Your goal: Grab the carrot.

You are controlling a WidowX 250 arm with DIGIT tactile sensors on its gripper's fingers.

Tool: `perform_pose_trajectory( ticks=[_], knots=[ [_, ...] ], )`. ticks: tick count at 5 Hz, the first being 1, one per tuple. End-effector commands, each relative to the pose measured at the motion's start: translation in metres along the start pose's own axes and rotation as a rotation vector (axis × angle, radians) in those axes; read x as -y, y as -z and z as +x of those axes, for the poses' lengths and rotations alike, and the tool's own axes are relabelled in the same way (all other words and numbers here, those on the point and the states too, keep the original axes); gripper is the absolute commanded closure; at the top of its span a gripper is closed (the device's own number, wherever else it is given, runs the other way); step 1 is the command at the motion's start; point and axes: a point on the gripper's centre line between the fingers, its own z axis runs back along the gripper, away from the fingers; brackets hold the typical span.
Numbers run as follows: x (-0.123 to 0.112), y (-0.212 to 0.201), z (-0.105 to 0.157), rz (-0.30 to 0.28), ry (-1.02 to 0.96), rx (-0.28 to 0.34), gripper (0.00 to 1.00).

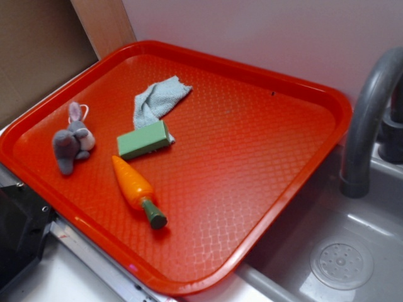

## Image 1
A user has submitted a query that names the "green rectangular block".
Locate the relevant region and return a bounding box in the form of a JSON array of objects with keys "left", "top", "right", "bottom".
[{"left": 117, "top": 121, "right": 171, "bottom": 160}]

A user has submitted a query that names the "light wooden board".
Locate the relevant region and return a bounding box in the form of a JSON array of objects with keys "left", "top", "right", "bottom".
[{"left": 71, "top": 0, "right": 137, "bottom": 60}]

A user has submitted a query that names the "grey plastic sink basin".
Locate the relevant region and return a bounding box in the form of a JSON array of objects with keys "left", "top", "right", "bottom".
[{"left": 237, "top": 148, "right": 402, "bottom": 301}]

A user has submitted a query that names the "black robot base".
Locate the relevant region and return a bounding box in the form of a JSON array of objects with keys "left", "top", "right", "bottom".
[{"left": 1, "top": 182, "right": 55, "bottom": 293}]

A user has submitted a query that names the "orange toy carrot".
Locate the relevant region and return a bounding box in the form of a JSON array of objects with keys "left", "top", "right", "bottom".
[{"left": 111, "top": 155, "right": 167, "bottom": 230}]

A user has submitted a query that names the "dark grey faucet handle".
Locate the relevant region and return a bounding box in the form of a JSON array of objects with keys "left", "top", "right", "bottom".
[{"left": 378, "top": 79, "right": 402, "bottom": 164}]

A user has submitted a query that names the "light blue cloth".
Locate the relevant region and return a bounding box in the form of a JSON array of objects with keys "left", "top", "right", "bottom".
[{"left": 133, "top": 75, "right": 193, "bottom": 130}]

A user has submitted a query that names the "orange plastic tray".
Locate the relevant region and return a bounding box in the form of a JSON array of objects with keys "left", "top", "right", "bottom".
[{"left": 1, "top": 41, "right": 352, "bottom": 297}]

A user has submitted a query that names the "grey plush bunny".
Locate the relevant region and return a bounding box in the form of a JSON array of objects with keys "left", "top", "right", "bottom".
[{"left": 52, "top": 101, "right": 96, "bottom": 176}]

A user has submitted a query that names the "grey curved faucet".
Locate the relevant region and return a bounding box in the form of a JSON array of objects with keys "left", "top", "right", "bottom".
[{"left": 340, "top": 47, "right": 402, "bottom": 198}]

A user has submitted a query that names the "round sink drain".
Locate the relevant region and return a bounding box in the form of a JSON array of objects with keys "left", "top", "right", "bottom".
[{"left": 310, "top": 238, "right": 374, "bottom": 291}]

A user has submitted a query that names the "brown cardboard panel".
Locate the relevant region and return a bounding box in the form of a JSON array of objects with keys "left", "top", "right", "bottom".
[{"left": 1, "top": 1, "right": 98, "bottom": 126}]

